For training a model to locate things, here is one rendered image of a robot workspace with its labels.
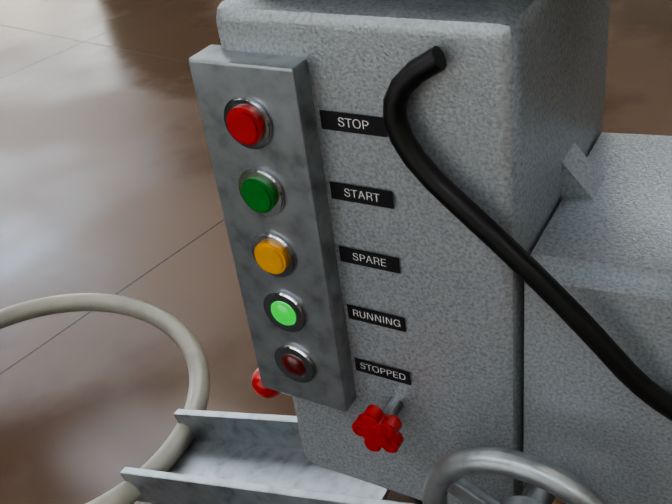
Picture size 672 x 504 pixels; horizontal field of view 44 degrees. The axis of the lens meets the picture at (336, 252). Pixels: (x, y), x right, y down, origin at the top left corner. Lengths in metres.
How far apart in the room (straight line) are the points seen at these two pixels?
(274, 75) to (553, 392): 0.28
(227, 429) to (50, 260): 2.41
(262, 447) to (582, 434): 0.56
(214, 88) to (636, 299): 0.29
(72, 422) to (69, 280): 0.79
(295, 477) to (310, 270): 0.47
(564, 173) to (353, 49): 0.18
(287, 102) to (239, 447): 0.67
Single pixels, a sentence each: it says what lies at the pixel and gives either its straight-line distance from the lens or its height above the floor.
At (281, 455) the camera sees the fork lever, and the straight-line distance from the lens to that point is 1.06.
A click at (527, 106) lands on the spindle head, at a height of 1.51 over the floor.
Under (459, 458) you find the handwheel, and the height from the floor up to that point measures 1.28.
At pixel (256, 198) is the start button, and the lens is 0.56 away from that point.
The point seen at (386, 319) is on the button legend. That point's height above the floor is 1.34.
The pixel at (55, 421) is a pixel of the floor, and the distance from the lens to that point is 2.70.
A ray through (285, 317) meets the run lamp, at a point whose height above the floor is 1.34.
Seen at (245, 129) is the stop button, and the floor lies 1.49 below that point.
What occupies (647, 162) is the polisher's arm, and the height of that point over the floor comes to 1.41.
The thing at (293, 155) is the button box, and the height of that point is 1.47.
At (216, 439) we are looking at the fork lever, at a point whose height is 0.91.
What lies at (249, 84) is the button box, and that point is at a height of 1.52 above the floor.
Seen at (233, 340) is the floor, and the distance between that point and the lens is 2.77.
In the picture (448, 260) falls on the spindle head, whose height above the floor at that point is 1.40.
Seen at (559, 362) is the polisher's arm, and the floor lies 1.33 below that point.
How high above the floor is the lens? 1.71
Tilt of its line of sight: 34 degrees down
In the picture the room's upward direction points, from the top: 8 degrees counter-clockwise
